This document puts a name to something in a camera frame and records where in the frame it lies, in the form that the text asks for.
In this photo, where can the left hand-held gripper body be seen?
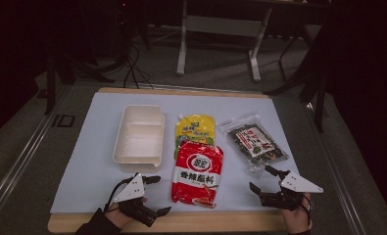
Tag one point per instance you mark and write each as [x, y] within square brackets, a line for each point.
[130, 191]

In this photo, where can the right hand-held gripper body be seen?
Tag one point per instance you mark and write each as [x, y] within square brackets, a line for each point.
[295, 187]

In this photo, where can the clear seaweed packet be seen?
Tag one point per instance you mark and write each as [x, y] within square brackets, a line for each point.
[254, 143]

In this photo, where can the white plastic container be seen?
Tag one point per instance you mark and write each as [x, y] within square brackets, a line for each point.
[138, 140]

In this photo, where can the red seasoning packet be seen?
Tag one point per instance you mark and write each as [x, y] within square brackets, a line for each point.
[197, 176]

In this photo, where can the yellow spout pouch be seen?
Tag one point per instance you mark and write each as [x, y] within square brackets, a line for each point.
[194, 129]

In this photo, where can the person's left hand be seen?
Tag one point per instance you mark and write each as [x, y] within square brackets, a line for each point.
[117, 216]

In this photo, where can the person's right hand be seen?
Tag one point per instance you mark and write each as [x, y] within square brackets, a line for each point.
[295, 220]

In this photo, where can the pale blue table mat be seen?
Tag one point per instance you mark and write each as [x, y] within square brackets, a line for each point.
[89, 156]

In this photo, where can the black metal stand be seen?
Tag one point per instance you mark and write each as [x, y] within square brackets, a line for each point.
[52, 84]

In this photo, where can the grey metal floor rail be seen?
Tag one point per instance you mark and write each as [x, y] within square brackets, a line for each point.
[21, 163]
[338, 176]

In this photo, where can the black chair frame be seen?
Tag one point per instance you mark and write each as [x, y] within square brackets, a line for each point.
[312, 75]

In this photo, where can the white metal stand frame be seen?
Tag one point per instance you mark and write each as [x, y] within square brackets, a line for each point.
[225, 27]

